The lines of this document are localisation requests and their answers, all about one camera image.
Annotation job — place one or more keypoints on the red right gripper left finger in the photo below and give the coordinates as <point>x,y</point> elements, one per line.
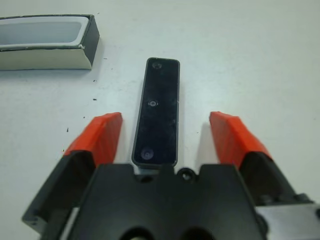
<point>100,135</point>

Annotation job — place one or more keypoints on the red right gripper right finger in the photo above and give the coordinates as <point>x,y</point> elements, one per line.
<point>232,137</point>

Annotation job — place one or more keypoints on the slim black camera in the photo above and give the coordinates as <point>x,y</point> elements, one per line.
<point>157,112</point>

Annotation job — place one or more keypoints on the white box base black rim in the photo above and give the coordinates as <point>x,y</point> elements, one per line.
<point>50,61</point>

